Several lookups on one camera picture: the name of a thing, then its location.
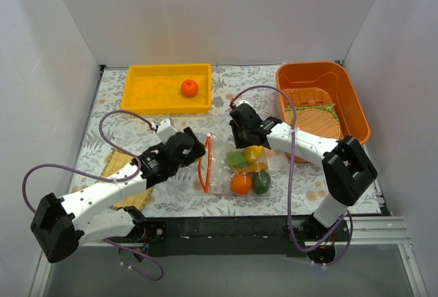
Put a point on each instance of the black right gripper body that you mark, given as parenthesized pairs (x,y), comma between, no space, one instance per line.
(239,136)

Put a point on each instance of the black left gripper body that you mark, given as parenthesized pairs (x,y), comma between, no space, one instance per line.
(194,143)

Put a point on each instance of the clear zip top bag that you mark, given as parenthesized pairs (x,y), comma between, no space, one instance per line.
(226,170)

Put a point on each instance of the orange fake tangerine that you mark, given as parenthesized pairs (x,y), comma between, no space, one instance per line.
(241,184)
(189,88)

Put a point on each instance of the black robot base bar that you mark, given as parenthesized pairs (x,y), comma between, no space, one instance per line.
(235,235)

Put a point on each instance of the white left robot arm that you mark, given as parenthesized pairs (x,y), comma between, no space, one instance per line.
(62,224)

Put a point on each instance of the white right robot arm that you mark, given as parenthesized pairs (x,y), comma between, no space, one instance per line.
(347,169)

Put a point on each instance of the yellow fake lemon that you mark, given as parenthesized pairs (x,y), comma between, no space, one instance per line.
(252,153)

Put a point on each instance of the green fake pepper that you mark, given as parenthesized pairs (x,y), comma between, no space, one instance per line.
(235,159)

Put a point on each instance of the dark green fake avocado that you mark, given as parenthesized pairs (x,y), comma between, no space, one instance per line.
(261,182)

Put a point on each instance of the square bamboo mat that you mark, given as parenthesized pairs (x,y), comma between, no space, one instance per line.
(114,162)

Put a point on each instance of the yellow plastic tray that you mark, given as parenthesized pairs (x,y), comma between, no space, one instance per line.
(156,89)

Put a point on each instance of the round woven bamboo basket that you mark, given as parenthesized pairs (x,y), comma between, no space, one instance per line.
(318,122)

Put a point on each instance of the green bamboo mat in tub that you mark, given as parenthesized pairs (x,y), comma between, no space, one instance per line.
(328,108)

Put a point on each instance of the orange plastic tub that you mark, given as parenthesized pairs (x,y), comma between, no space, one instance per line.
(344,116)

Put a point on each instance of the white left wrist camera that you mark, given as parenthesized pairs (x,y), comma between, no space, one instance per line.
(165,130)

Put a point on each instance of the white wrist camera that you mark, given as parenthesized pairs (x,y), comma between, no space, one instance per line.
(242,102)
(165,130)

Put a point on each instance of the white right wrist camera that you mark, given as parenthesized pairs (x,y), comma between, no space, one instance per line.
(242,102)

